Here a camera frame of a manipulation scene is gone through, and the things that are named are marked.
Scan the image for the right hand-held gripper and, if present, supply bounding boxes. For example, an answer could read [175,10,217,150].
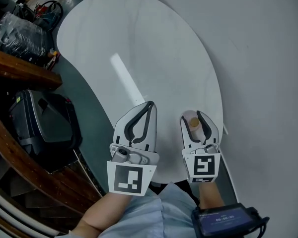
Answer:
[179,110,222,183]

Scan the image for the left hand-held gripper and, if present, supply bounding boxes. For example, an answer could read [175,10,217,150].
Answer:
[106,101,161,197]

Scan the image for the small bottle with gold cap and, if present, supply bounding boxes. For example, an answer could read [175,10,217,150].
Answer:
[181,110,207,140]

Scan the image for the person's right forearm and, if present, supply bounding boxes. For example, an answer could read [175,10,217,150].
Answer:
[198,181,225,210]

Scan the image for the person's left forearm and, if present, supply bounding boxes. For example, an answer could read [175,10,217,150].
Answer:
[73,191,135,238]

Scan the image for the light blue shirt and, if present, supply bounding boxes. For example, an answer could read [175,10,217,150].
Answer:
[54,181,202,238]

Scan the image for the black wrist-mounted phone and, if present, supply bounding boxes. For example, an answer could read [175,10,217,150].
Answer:
[190,203,258,238]

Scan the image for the black hard case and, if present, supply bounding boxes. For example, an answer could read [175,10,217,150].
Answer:
[8,89,82,156]

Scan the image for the plastic-wrapped black bundle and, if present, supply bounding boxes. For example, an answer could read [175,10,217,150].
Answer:
[0,10,52,65]

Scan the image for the white stair rails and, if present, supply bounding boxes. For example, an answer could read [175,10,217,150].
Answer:
[0,179,74,238]

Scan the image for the black phone cable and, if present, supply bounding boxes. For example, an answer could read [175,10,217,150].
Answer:
[247,206,271,238]

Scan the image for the curved wooden stair stringer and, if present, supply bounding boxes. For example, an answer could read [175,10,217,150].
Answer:
[0,103,103,236]

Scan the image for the tangle of cables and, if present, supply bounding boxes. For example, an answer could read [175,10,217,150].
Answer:
[14,0,65,32]

